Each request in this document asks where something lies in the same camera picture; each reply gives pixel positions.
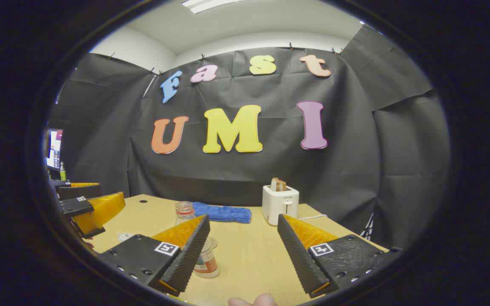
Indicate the white ceramic teacup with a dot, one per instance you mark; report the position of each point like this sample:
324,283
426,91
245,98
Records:
125,236

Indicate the bread slice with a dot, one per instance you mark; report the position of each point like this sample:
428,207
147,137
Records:
278,184

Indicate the blue towel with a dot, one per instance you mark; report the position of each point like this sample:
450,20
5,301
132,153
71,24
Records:
223,212

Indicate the computer monitor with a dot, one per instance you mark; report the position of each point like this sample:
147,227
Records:
54,148

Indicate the clear plastic water bottle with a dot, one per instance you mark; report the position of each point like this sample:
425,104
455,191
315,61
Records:
184,210

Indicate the white toaster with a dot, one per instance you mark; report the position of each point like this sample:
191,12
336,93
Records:
280,206

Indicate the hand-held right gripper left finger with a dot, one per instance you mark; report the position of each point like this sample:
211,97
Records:
187,255

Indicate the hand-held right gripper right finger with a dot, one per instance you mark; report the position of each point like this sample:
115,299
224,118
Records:
298,255

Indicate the green bottle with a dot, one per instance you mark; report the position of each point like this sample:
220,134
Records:
62,171

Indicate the ceiling light panel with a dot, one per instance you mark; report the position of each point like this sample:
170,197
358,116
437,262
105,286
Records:
206,4

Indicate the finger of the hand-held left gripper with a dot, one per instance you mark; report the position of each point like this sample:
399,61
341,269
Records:
79,191
77,206

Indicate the white striped panel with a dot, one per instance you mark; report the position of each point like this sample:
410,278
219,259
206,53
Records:
369,227

